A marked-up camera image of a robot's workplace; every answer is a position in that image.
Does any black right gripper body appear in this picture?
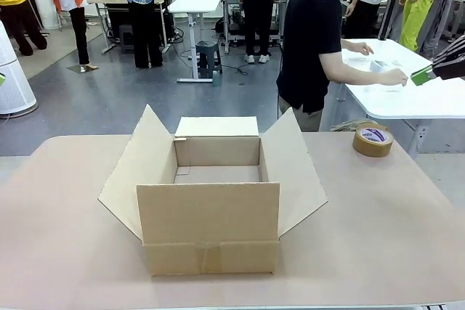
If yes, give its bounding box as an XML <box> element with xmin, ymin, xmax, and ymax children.
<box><xmin>431</xmin><ymin>38</ymin><xmax>465</xmax><ymax>81</ymax></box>

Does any brown cardboard shipping box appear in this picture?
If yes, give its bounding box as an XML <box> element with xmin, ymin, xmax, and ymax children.
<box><xmin>97</xmin><ymin>104</ymin><xmax>330</xmax><ymax>277</ymax></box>

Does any person's right forearm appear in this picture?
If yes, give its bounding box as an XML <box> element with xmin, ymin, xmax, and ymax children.
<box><xmin>331</xmin><ymin>67</ymin><xmax>385</xmax><ymax>86</ymax></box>

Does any person's right hand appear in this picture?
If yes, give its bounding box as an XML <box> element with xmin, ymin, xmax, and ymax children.
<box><xmin>379</xmin><ymin>68</ymin><xmax>410</xmax><ymax>88</ymax></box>

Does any person's left hand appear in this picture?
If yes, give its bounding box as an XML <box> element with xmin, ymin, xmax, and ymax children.
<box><xmin>354</xmin><ymin>41</ymin><xmax>375</xmax><ymax>57</ymax></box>

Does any white side table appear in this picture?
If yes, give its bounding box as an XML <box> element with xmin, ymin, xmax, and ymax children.
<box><xmin>336</xmin><ymin>37</ymin><xmax>465</xmax><ymax>160</ymax></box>

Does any person in grey trousers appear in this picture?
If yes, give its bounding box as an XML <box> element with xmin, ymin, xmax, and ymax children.
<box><xmin>423</xmin><ymin>0</ymin><xmax>465</xmax><ymax>57</ymax></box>

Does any small white box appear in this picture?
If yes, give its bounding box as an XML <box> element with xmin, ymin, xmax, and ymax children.
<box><xmin>369</xmin><ymin>59</ymin><xmax>392</xmax><ymax>73</ymax></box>

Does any person in lime trousers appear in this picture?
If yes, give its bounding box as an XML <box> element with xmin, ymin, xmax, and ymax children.
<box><xmin>397</xmin><ymin>0</ymin><xmax>452</xmax><ymax>54</ymax></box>

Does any black tripod stand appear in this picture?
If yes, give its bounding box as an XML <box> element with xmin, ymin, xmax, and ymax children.
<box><xmin>376</xmin><ymin>0</ymin><xmax>410</xmax><ymax>41</ymax></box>

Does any brown packing tape roll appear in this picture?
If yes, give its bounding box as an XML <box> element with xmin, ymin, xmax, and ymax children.
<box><xmin>352</xmin><ymin>123</ymin><xmax>395</xmax><ymax>158</ymax></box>

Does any khaki cloth bundle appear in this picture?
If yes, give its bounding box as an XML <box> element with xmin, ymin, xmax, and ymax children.
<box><xmin>329</xmin><ymin>118</ymin><xmax>381</xmax><ymax>133</ymax></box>

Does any person in white jacket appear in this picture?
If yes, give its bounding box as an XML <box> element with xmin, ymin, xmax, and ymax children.
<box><xmin>344</xmin><ymin>0</ymin><xmax>400</xmax><ymax>41</ymax></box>

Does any person in black polo shirt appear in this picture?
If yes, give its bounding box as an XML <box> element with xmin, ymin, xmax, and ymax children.
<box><xmin>275</xmin><ymin>0</ymin><xmax>350</xmax><ymax>133</ymax></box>

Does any dark plastic stool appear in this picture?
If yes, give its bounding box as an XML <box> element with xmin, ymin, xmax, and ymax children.
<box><xmin>118</xmin><ymin>24</ymin><xmax>136</xmax><ymax>54</ymax></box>

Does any grey-framed workbench with robot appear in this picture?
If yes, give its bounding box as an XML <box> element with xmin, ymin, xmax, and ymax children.
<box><xmin>86</xmin><ymin>0</ymin><xmax>176</xmax><ymax>55</ymax></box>

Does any person in blue patterned shirt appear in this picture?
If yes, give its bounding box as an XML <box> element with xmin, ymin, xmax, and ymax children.
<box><xmin>116</xmin><ymin>0</ymin><xmax>179</xmax><ymax>70</ymax></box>

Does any person dressed all black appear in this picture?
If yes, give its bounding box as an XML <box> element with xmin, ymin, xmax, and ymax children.
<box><xmin>237</xmin><ymin>0</ymin><xmax>285</xmax><ymax>65</ymax></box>

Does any wooden-top workbench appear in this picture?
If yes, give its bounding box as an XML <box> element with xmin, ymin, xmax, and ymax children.
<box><xmin>219</xmin><ymin>0</ymin><xmax>292</xmax><ymax>55</ymax></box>

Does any white height-adjustable desk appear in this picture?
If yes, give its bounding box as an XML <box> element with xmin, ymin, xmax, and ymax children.
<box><xmin>168</xmin><ymin>0</ymin><xmax>223</xmax><ymax>84</ymax></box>

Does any grey plastic stool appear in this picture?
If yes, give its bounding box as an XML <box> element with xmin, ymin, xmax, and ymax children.
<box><xmin>195</xmin><ymin>40</ymin><xmax>224</xmax><ymax>80</ymax></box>

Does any black floor cable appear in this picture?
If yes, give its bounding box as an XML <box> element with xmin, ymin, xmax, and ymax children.
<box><xmin>220</xmin><ymin>62</ymin><xmax>249</xmax><ymax>77</ymax></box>

